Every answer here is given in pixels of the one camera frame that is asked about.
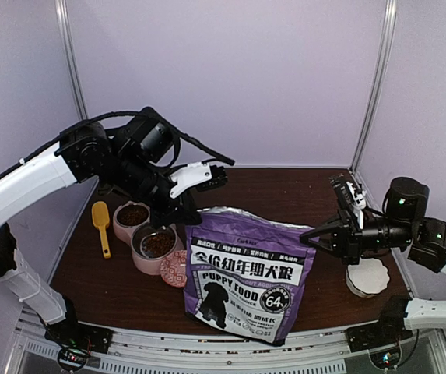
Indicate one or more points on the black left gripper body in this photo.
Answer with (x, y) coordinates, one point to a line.
(132, 174)

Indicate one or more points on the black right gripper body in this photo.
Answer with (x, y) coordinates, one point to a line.
(399, 236)

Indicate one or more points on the yellow plastic food scoop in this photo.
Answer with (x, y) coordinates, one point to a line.
(101, 221)

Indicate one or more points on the purple puppy food bag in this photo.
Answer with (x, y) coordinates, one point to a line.
(245, 274)

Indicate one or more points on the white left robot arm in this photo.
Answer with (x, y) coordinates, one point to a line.
(76, 155)

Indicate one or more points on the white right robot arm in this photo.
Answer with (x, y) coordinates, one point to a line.
(427, 249)

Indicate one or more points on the brown kibble pet food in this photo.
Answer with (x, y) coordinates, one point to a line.
(131, 226)

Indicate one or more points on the pink double pet feeder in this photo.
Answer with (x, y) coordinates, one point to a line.
(152, 266)

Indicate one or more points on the red patterned ceramic bowl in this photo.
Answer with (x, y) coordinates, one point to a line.
(173, 269)

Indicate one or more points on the white scalloped ceramic bowl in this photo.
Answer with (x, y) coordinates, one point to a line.
(368, 278)

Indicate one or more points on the right round circuit board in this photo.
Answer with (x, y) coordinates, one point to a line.
(386, 359)

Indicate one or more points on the round circuit board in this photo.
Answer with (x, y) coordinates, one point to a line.
(73, 358)
(386, 359)

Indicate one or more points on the left round circuit board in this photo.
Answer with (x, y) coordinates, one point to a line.
(73, 358)

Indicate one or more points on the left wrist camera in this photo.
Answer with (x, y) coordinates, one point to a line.
(201, 175)

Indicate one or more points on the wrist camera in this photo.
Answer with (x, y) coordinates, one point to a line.
(350, 198)
(201, 175)

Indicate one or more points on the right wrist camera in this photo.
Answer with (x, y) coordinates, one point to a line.
(350, 198)

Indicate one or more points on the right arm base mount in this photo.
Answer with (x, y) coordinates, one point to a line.
(380, 331)

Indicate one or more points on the aluminium front frame rail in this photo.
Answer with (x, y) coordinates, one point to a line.
(136, 351)

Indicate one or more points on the aluminium left corner post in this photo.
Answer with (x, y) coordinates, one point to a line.
(70, 57)

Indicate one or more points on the aluminium corner post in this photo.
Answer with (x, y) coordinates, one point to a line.
(384, 52)
(70, 57)

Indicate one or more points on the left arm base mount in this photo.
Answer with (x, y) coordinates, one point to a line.
(71, 333)

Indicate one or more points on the aluminium right corner post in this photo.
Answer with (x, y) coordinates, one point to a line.
(384, 52)

